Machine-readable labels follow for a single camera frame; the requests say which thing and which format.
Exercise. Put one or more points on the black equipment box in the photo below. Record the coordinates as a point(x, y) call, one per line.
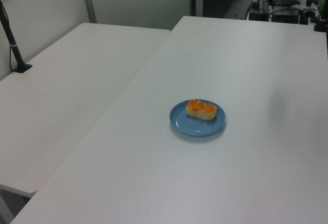
point(285, 18)

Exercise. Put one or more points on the blue round plate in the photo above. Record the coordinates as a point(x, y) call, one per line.
point(189, 126)

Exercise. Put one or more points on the bread with orange topping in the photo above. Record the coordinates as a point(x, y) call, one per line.
point(201, 110)

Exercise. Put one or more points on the black table clamp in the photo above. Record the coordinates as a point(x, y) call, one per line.
point(320, 24)

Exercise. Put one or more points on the black camera stand pole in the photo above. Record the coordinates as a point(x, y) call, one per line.
point(13, 49)

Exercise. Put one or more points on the grey metal partition post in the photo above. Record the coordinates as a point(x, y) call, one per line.
point(88, 1)

